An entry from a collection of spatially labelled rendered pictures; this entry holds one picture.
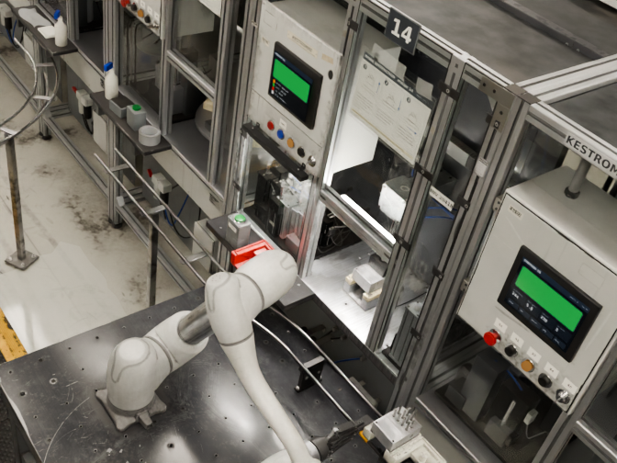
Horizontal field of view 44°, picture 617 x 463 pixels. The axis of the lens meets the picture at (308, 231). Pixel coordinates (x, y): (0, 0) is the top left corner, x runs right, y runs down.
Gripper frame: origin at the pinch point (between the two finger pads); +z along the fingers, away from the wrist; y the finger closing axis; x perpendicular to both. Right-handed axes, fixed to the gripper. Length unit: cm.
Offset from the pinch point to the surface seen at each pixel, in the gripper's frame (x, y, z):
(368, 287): 38, 13, 32
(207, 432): 34, -20, -36
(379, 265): 41, 19, 39
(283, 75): 85, 77, 17
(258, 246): 79, 9, 12
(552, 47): 19, 113, 57
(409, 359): 4.5, 14.5, 21.0
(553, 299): -30, 76, 17
